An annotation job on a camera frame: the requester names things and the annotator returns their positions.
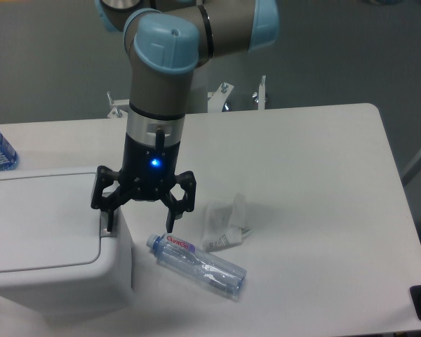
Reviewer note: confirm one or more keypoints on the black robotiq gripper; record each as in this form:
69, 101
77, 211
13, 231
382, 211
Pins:
146, 175

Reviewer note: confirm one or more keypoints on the white plastic trash can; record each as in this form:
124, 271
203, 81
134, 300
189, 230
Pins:
57, 256

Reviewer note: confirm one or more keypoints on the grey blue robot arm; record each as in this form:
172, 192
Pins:
166, 41

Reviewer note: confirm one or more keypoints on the clear empty water bottle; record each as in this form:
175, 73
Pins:
184, 258

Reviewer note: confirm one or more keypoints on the crumpled clear plastic wrapper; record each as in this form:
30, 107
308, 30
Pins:
225, 224

